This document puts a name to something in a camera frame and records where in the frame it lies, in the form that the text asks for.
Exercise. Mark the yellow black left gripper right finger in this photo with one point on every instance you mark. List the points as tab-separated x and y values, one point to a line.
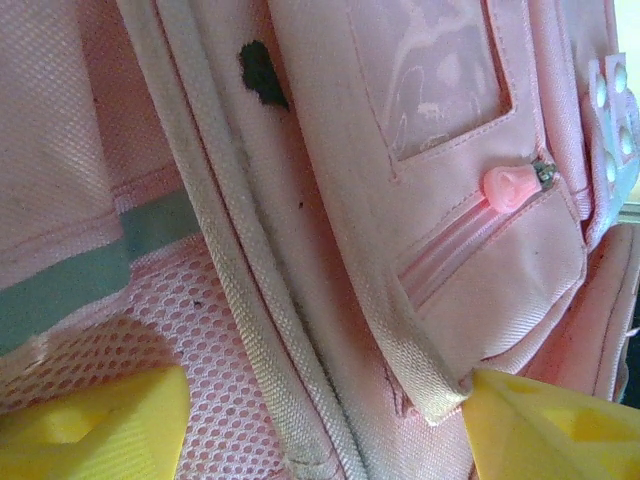
550	430

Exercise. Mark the pink student backpack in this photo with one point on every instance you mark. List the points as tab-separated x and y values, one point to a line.
350	200

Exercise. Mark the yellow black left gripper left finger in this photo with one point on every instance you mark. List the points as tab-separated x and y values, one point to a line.
100	430

